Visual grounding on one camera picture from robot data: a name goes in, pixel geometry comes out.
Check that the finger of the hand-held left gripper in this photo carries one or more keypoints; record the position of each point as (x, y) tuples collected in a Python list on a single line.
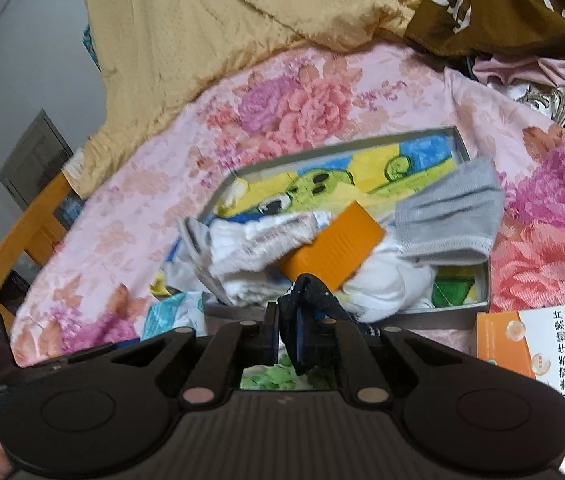
[(62, 360)]

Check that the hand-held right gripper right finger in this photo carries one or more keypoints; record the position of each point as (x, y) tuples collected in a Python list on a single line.
[(357, 355)]

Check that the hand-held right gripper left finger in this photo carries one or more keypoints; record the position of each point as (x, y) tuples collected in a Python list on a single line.
[(222, 355)]

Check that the black sock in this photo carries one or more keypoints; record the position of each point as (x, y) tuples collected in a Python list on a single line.
[(312, 295)]

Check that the white sock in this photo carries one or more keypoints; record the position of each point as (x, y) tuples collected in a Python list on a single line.
[(387, 285)]

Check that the grey tin box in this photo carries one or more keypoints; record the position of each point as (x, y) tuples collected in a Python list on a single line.
[(462, 317)]

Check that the orange headband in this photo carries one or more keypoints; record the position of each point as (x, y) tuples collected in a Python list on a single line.
[(337, 240)]

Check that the white gauze towel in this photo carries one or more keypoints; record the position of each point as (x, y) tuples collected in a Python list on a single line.
[(262, 245)]

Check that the grey face mask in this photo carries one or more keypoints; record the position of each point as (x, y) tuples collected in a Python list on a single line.
[(442, 220)]

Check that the green packet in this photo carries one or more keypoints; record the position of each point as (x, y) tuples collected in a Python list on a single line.
[(272, 377)]

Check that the teal and white packet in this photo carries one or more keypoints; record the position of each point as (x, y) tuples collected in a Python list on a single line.
[(167, 315)]

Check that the orange and white medicine box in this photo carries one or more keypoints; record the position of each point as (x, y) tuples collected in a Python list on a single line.
[(537, 355)]

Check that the cartoon print towel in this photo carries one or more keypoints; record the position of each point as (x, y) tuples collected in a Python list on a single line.
[(312, 180)]

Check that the grey door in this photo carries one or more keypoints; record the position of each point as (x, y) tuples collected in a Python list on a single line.
[(37, 160)]

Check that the pink floral bed sheet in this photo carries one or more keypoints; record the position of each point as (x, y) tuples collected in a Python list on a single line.
[(362, 85)]

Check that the yellow quilt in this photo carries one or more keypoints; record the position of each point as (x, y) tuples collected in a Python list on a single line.
[(212, 10)]

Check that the wooden bed frame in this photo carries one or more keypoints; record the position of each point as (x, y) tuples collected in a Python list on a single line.
[(22, 240)]

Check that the teal wall poster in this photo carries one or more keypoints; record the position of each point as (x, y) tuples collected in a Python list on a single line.
[(90, 47)]

